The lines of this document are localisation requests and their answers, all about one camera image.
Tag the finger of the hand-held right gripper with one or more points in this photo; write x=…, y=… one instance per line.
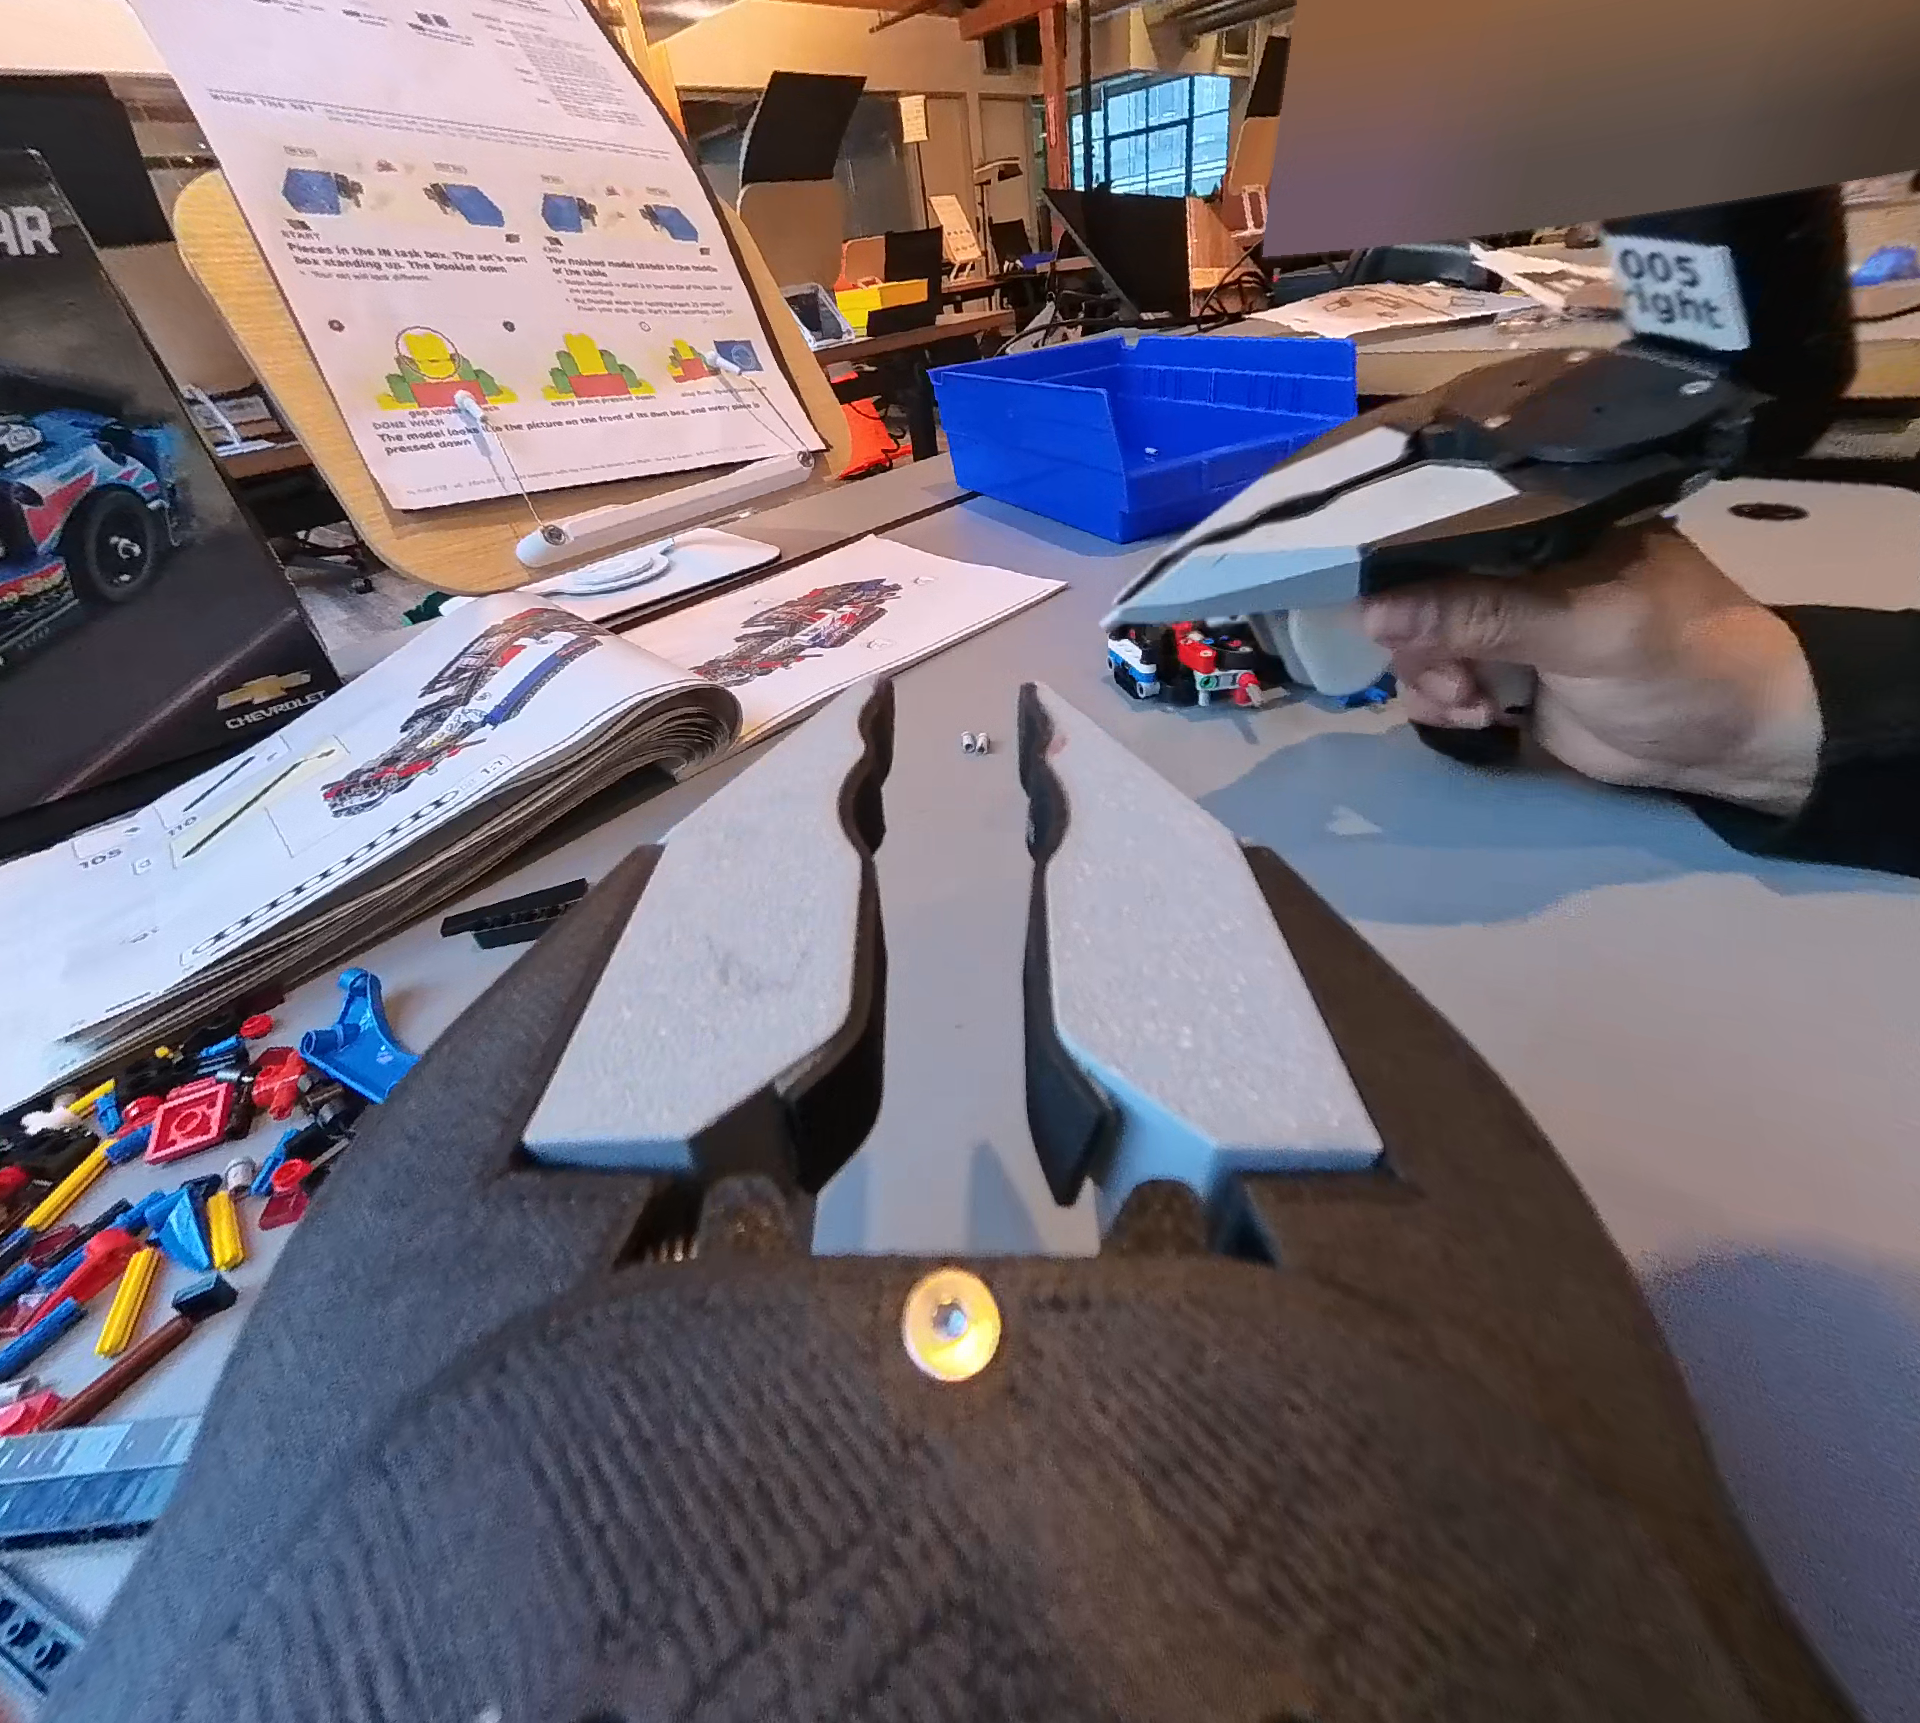
x=1260, y=584
x=1321, y=478

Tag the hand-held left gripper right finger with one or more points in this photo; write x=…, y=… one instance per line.
x=1185, y=988

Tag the white page holder bar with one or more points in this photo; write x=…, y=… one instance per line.
x=631, y=530

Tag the pile of loose toy bricks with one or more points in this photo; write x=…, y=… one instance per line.
x=165, y=1154

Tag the black floor lamp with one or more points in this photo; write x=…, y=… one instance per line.
x=1082, y=28

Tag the yellow box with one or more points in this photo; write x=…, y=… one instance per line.
x=885, y=302

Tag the blue plastic bin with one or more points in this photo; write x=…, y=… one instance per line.
x=1141, y=432

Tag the wooden book stand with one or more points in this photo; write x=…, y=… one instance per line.
x=301, y=402

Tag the person's right forearm black sleeve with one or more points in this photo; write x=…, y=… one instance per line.
x=1860, y=734

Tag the short black toy beam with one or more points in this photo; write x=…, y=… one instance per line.
x=518, y=914

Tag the printed instruction sheet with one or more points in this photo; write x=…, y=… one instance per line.
x=451, y=162

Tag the partly built toy car model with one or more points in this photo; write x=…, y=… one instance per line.
x=1185, y=666

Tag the black tilted panel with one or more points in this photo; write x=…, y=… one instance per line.
x=795, y=126

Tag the person's right hand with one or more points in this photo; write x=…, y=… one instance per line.
x=1635, y=674

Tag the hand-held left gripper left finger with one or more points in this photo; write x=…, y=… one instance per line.
x=704, y=974

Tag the black toy car box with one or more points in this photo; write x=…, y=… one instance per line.
x=134, y=524

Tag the open building instruction booklet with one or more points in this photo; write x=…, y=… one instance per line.
x=451, y=764

